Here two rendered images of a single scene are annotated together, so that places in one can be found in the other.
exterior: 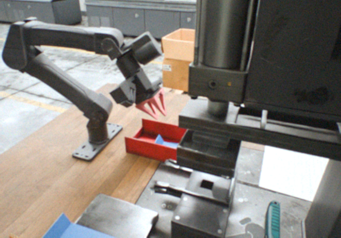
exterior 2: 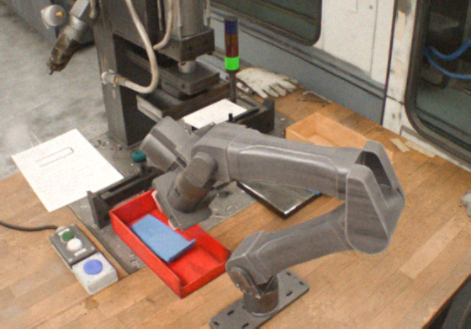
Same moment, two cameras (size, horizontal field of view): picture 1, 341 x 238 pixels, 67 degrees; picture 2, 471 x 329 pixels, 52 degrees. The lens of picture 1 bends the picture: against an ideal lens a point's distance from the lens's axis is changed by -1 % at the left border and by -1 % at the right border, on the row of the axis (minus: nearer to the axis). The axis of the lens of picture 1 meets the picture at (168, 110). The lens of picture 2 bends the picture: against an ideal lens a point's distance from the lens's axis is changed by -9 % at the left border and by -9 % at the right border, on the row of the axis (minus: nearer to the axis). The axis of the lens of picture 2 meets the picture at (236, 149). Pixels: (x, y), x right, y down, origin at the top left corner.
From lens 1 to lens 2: 1.36 m
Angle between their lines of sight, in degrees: 111
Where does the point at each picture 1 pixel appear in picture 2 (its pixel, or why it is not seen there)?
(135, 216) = (258, 183)
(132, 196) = (250, 211)
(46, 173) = (345, 271)
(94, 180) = not seen: hidden behind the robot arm
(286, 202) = (119, 161)
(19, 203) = not seen: hidden behind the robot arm
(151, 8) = not seen: outside the picture
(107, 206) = (280, 198)
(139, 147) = (212, 244)
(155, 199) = (229, 201)
